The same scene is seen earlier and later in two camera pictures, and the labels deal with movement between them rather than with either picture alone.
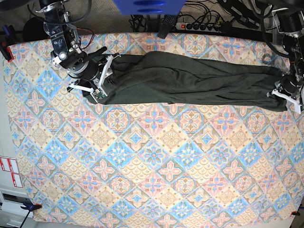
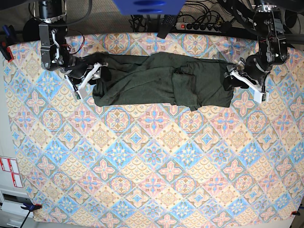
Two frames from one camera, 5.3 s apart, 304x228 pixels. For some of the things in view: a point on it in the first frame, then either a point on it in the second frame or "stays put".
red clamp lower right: [295, 213] stays put
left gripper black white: [291, 90] -> [251, 71]
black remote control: [168, 23] stays put
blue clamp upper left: [8, 40] stays put
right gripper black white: [92, 70] -> [81, 74]
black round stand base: [33, 30] stays put
